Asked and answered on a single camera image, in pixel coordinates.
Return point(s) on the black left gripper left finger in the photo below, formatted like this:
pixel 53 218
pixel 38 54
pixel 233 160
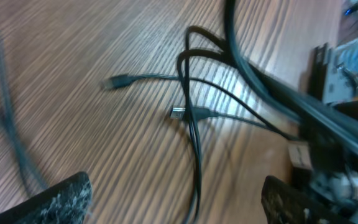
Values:
pixel 67 202

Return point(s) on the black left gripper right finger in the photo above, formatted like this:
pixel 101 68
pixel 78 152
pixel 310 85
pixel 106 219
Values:
pixel 284 204

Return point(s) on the black USB cable silver plug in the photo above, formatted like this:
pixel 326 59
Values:
pixel 192 115

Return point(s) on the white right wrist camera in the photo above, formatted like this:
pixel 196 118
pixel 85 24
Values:
pixel 340 84

